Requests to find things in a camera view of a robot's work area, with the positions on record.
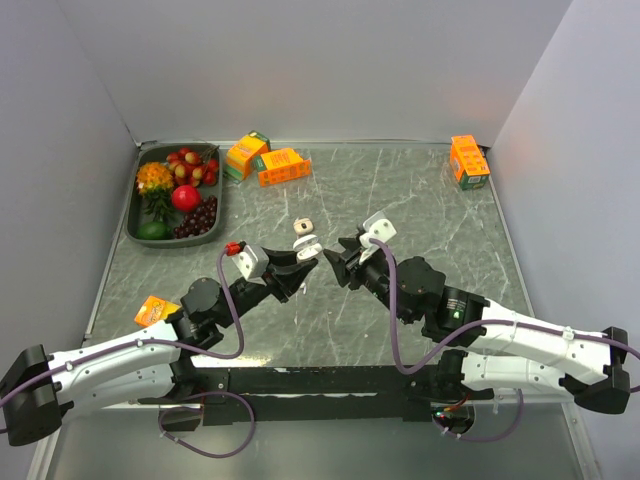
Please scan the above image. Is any orange spiky fruit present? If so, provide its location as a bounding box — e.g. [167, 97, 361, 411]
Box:
[135, 162, 174, 197]

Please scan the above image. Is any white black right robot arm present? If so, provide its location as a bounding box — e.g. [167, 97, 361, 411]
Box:
[324, 234, 638, 415]

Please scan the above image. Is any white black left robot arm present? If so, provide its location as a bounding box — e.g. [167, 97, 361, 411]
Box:
[1, 242, 318, 447]

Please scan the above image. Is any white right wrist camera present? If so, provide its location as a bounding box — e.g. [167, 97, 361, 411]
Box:
[357, 210, 397, 265]

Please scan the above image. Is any green avocado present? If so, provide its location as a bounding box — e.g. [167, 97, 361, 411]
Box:
[136, 221, 172, 241]

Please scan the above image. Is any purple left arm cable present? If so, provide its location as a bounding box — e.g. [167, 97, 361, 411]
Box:
[0, 249, 256, 459]

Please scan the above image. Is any dark green fruit tray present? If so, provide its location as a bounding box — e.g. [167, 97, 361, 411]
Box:
[125, 143, 223, 249]

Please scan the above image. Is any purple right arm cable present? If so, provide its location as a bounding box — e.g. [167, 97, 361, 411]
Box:
[372, 238, 640, 444]

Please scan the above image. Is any white earbud charging case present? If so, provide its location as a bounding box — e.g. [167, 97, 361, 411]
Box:
[293, 234, 323, 263]

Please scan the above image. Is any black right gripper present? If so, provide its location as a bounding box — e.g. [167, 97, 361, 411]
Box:
[322, 236, 415, 324]

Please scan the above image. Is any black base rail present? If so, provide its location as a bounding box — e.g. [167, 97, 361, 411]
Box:
[140, 365, 494, 426]

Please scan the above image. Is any beige earbud charging case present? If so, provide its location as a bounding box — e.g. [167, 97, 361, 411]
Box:
[293, 217, 315, 237]

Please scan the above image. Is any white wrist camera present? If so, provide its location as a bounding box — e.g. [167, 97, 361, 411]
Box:
[357, 210, 397, 265]
[225, 242, 269, 286]

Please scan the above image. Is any dark red grape bunch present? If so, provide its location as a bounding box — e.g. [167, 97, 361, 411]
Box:
[173, 195, 218, 239]

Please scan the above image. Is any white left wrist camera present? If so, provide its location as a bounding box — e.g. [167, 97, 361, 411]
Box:
[225, 242, 269, 286]

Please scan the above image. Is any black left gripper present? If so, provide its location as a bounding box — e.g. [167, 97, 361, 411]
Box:
[216, 246, 317, 328]

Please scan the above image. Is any orange green carton upright back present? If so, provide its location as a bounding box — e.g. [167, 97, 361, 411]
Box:
[223, 130, 271, 183]

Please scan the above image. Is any orange carton lying back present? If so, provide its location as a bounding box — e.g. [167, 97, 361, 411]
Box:
[253, 147, 312, 187]

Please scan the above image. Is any orange green carton near left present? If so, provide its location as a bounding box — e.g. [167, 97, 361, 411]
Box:
[134, 296, 180, 327]

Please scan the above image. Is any red apple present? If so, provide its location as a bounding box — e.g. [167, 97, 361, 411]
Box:
[171, 185, 202, 213]

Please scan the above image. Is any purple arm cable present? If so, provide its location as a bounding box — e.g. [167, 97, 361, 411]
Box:
[372, 238, 640, 444]
[0, 249, 256, 459]

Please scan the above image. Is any orange green carton right corner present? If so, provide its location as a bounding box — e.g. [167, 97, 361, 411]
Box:
[449, 135, 490, 190]

